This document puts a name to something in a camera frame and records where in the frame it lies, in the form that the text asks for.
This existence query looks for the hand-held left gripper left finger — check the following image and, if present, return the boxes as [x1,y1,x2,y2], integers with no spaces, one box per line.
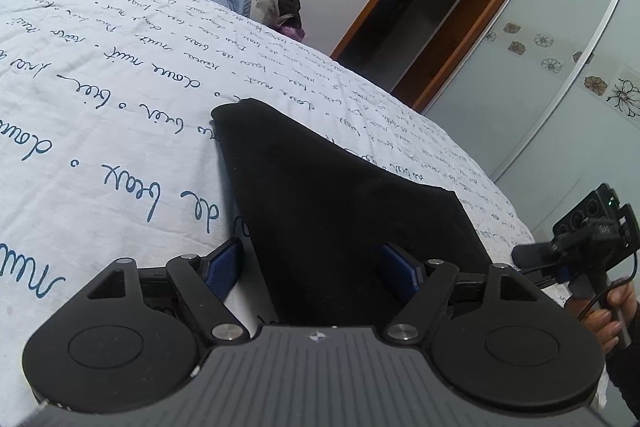
[85,237,249,345]

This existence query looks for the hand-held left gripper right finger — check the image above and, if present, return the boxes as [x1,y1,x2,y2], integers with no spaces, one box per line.
[377,242,543,345]

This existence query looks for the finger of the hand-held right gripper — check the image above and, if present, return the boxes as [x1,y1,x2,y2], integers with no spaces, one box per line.
[512,243,560,286]

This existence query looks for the black pants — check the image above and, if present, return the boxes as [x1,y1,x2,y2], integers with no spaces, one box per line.
[210,99,494,329]

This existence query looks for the person's right forearm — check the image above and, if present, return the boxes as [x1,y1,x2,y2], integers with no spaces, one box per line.
[596,307,640,427]

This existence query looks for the person's right hand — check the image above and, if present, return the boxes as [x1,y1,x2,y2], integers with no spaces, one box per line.
[565,279,638,356]

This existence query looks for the frosted glass wardrobe door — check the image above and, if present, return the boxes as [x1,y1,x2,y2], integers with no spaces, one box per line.
[422,0,640,253]

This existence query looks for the white script-printed bed sheet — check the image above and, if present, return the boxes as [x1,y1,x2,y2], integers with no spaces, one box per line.
[0,0,540,325]

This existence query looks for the open wooden shelf unit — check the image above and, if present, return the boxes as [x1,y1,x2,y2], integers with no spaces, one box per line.
[330,0,502,112]

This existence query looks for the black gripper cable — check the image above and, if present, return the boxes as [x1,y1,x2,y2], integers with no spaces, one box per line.
[520,249,640,323]

